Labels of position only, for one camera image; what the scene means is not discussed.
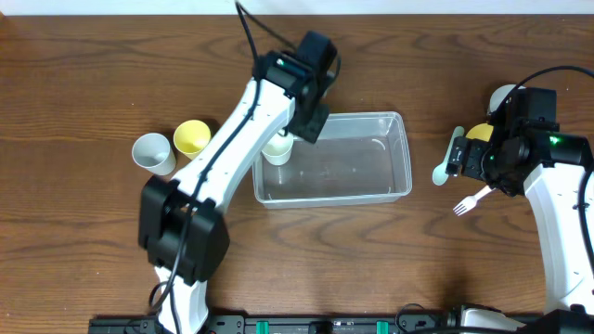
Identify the yellow plastic bowl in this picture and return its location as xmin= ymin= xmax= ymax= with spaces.
xmin=465 ymin=122 xmax=494 ymax=142

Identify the cream plastic cup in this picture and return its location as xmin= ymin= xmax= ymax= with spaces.
xmin=262 ymin=133 xmax=294 ymax=166

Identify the grey plastic bowl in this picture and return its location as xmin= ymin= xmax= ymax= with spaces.
xmin=487 ymin=84 xmax=514 ymax=115

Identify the yellow plastic cup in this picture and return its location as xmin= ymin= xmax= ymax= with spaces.
xmin=174 ymin=120 xmax=212 ymax=160

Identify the grey plastic cup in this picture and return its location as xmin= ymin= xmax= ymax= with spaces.
xmin=131 ymin=133 xmax=176 ymax=175

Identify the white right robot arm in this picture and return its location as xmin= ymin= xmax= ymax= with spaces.
xmin=445 ymin=84 xmax=593 ymax=314

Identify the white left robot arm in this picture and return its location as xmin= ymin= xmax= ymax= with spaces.
xmin=138 ymin=32 xmax=340 ymax=333

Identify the clear plastic container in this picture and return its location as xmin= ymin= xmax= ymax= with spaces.
xmin=252 ymin=111 xmax=412 ymax=209

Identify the mint green plastic spoon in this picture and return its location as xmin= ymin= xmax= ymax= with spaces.
xmin=432 ymin=126 xmax=465 ymax=186

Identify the pink plastic fork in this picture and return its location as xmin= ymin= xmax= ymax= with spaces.
xmin=453 ymin=186 xmax=493 ymax=216

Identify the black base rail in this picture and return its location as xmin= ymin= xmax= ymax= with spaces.
xmin=87 ymin=311 xmax=594 ymax=334

